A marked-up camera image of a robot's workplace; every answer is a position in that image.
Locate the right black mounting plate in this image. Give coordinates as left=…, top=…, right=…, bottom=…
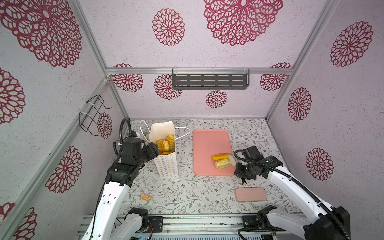
left=242, top=215, right=265, bottom=230

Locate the black wire wall rack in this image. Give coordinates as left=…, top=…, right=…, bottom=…
left=78, top=95, right=111, bottom=137

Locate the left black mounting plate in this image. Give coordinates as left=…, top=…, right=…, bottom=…
left=145, top=216, right=164, bottom=234

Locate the dark grey wall shelf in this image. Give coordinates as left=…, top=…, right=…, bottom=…
left=171, top=69, right=250, bottom=90

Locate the pink rectangular box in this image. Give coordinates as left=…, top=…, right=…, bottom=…
left=235, top=188, right=267, bottom=203

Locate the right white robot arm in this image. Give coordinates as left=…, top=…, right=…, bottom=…
left=229, top=146, right=351, bottom=240

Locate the cream sandwich bread slice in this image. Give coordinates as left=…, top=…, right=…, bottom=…
left=215, top=158, right=232, bottom=169

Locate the ridged striped bread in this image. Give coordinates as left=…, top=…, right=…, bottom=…
left=166, top=134, right=175, bottom=152

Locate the pink tray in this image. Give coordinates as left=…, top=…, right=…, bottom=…
left=193, top=130, right=235, bottom=177

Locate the yellow bread roll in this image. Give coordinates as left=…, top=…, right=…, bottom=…
left=211, top=154, right=230, bottom=161

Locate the white paper bag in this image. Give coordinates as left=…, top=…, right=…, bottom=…
left=139, top=120, right=191, bottom=179

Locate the black mounting plate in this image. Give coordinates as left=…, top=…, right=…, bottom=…
left=145, top=216, right=164, bottom=234
left=242, top=215, right=265, bottom=230

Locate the small cracker biscuit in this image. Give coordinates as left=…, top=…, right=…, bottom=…
left=140, top=193, right=152, bottom=202

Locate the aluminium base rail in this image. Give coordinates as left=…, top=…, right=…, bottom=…
left=77, top=212, right=330, bottom=236

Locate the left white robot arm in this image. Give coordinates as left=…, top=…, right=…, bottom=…
left=82, top=138, right=159, bottom=240

